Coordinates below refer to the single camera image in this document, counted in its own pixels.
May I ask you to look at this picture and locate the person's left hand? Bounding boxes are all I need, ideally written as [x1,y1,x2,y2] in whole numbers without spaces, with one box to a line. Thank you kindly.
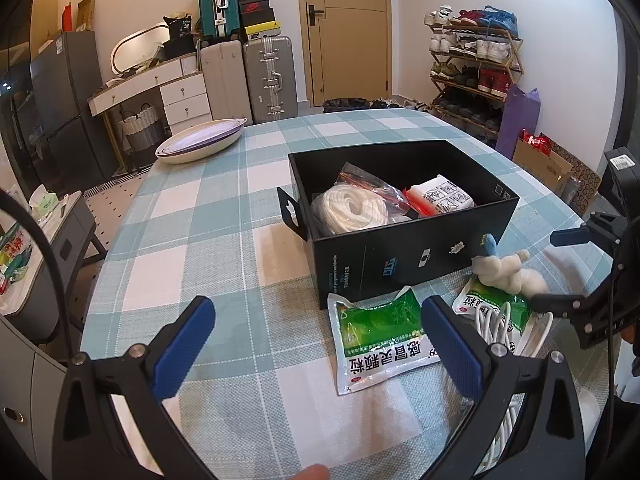
[292,464,331,480]

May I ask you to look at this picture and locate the grey refrigerator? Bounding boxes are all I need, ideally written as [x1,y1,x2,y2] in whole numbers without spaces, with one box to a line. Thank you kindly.
[30,30,118,186]

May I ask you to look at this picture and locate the teal suitcase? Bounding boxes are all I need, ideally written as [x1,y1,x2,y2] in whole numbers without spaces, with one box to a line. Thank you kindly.
[197,0,240,43]

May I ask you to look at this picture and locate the large black shoe box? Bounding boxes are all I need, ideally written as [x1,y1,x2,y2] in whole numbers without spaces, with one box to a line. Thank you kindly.
[241,7,277,40]

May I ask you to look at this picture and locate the red snack packets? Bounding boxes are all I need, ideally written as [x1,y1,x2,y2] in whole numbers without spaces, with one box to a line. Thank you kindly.
[517,130,551,156]

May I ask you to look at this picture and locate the purple oval plate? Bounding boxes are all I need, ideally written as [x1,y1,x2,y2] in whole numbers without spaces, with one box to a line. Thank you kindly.
[159,119,245,153]

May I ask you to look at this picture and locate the white printed packet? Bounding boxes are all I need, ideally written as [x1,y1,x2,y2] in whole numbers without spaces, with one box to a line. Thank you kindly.
[402,174,475,218]

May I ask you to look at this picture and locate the silver suitcase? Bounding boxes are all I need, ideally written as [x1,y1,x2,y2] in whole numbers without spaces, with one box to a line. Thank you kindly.
[242,35,299,123]

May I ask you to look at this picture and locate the white rope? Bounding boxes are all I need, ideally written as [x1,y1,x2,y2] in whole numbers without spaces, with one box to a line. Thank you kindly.
[310,161,416,237]

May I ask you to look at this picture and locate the wooden shoe rack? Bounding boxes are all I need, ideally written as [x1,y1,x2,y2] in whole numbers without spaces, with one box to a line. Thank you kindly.
[425,5,526,143]

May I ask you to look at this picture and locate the tan wooden door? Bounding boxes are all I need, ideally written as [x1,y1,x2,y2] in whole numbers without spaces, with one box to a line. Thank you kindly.
[296,0,392,108]

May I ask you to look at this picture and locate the green medicine packet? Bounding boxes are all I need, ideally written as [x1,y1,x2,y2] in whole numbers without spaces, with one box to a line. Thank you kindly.
[327,286,443,396]
[452,277,533,356]

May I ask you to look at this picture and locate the bottles and snack packs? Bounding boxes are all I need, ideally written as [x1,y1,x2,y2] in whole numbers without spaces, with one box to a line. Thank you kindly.
[0,220,36,296]

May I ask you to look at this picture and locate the open cardboard box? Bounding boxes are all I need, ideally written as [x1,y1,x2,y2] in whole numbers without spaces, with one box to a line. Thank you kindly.
[75,0,97,32]

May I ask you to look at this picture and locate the patterned flat cardboard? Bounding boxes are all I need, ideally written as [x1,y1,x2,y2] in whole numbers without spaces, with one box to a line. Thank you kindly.
[540,132,603,211]

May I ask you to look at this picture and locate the shoes by the door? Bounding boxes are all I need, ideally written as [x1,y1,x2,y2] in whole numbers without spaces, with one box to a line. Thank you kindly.
[370,97,433,112]

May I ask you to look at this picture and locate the white oval mirror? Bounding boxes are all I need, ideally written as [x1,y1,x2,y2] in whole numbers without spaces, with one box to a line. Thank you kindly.
[110,22,173,78]

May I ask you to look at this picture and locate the white cable bundle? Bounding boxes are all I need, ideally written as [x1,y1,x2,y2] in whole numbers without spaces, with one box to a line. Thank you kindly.
[470,302,556,478]

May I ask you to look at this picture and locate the woven laundry basket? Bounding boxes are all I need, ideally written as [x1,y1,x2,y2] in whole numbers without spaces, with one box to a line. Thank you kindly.
[117,103,166,153]

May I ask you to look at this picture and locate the cardboard box with packets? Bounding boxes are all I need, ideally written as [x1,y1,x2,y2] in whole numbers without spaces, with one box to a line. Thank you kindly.
[512,130,573,191]

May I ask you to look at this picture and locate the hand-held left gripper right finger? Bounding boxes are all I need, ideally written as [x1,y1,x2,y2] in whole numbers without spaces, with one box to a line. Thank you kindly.
[421,295,587,480]

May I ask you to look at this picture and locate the rows of shoes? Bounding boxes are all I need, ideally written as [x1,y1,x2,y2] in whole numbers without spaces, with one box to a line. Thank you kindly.
[425,5,521,133]

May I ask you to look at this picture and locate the white plush toy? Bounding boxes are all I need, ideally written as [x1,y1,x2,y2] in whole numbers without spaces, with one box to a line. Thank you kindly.
[471,232,549,295]

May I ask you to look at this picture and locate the black cardboard box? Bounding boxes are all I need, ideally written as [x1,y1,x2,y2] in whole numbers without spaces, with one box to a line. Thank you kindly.
[276,140,521,311]

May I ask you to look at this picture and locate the dark glass cabinet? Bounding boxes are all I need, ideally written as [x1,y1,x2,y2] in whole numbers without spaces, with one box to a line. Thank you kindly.
[0,0,61,196]

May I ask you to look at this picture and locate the purple fabric bag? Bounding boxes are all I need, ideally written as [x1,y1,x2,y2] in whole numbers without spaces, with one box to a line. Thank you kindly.
[495,84,542,161]

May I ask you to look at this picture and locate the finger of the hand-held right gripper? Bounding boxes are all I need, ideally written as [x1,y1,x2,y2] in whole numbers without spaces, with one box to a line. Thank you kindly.
[530,292,599,319]
[550,227,596,247]

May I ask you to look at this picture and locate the grey side table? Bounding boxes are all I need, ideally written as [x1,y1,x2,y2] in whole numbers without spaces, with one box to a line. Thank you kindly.
[0,190,106,346]

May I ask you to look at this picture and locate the white oval dish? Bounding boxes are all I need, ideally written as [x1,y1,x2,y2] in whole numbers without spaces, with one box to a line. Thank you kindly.
[155,117,248,165]

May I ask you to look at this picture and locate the grey cabinet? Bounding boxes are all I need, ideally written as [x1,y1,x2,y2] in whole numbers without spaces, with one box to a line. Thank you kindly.
[0,310,68,480]

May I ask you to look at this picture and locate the white vanity desk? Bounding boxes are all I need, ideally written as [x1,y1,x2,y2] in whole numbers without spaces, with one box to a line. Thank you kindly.
[88,52,211,171]

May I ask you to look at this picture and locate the black paper bag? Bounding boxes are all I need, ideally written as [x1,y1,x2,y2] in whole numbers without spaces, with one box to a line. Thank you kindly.
[164,12,196,58]

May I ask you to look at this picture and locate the beige suitcase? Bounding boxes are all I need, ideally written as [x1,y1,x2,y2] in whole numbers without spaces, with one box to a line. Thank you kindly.
[200,39,253,123]

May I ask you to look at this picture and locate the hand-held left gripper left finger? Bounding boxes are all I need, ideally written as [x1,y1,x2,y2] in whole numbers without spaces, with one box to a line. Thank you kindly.
[52,296,217,480]

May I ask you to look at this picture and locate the black cable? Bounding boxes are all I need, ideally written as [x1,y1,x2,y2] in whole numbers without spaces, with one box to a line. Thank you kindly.
[0,190,71,361]

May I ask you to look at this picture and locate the green tissue pack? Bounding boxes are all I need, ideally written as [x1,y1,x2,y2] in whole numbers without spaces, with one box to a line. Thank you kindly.
[29,186,60,221]

